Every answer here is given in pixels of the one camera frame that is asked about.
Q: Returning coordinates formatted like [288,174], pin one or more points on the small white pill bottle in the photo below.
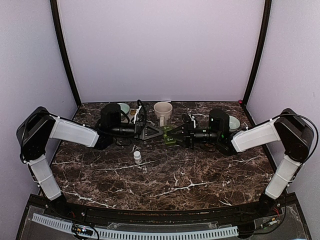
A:
[137,157]

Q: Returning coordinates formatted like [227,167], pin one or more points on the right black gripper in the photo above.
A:
[187,141]

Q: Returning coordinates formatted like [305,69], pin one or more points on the black frame post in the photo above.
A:
[258,52]
[63,51]

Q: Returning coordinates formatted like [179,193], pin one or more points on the left black frame post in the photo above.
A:
[63,51]

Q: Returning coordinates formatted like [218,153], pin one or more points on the left light green bowl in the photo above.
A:
[125,108]

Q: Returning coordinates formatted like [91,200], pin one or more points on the cream coral pattern mug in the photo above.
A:
[163,112]

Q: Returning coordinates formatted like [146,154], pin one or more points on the black front table rail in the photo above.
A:
[239,214]

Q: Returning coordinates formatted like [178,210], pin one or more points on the floral square plate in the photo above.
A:
[130,114]

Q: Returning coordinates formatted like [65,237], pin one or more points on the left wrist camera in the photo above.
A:
[140,114]

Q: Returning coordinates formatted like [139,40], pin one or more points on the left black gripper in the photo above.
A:
[139,132]

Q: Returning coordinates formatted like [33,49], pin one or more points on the right black frame post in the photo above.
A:
[258,52]

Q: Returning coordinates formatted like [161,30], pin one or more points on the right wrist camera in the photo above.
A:
[190,119]

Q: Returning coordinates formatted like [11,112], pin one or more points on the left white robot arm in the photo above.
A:
[33,135]

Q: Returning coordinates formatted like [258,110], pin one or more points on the white slotted cable duct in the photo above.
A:
[122,231]

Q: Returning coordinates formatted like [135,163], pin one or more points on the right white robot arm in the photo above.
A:
[298,135]

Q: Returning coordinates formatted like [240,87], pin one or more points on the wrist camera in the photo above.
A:
[140,114]
[190,119]

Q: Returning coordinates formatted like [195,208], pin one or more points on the light green bowl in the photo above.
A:
[234,124]
[125,108]

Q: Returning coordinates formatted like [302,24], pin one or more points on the right light green bowl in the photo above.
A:
[234,124]

